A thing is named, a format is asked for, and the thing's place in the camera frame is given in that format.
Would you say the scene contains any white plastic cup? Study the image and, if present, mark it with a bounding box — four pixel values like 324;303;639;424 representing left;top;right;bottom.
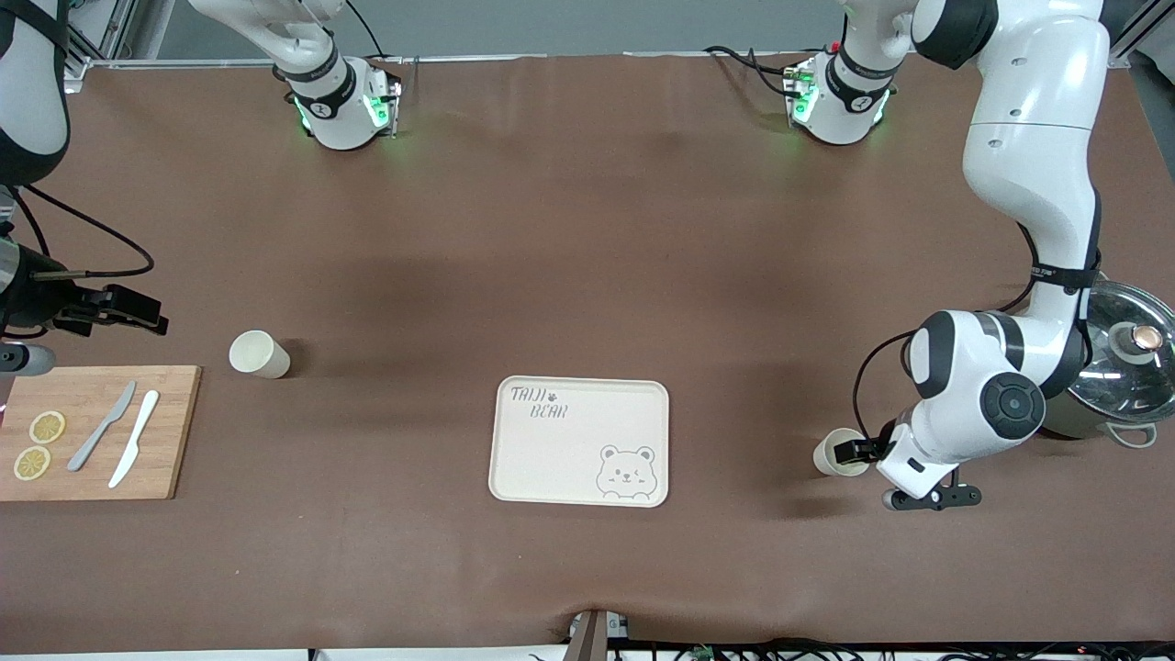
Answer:
813;428;869;478
229;330;292;380

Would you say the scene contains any white tray with bear print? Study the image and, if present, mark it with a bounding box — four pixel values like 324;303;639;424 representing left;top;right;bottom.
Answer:
488;375;670;509

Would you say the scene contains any wooden cutting board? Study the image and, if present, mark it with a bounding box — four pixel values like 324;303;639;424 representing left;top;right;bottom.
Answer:
0;365;202;501

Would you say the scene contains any grey plastic knife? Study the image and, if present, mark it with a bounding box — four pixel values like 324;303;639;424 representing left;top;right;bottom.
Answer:
67;381;138;473

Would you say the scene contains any white plastic knife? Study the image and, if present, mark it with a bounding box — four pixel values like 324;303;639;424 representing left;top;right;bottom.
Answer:
108;390;161;489

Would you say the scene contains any grey electric cooking pot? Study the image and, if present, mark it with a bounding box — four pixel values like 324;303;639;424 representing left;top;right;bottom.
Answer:
1042;275;1175;450

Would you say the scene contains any glass pot lid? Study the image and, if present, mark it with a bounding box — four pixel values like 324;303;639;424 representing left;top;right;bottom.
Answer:
1069;280;1175;425

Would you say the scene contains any aluminium frame profile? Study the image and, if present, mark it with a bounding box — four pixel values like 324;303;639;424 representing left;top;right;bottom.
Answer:
1106;0;1175;71
66;0;140;70

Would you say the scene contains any metal table edge bracket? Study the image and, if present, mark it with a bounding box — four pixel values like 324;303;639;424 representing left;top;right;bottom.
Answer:
567;610;631;661

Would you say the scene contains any black arm base cable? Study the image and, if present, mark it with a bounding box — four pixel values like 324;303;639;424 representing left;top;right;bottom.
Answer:
704;45;801;98

